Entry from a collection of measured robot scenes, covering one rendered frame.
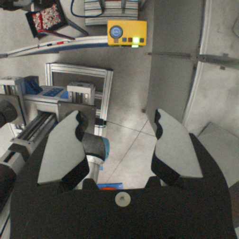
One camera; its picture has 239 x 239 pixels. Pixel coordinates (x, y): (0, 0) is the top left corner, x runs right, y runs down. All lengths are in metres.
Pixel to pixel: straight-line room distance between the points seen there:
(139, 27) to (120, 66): 1.11
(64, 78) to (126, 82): 0.83
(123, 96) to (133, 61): 0.52
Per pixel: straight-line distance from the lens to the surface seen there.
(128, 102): 1.74
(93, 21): 1.58
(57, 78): 1.58
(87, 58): 1.63
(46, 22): 0.88
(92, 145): 0.50
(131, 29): 0.53
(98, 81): 1.43
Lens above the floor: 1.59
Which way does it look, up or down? 58 degrees down
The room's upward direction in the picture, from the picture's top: 176 degrees clockwise
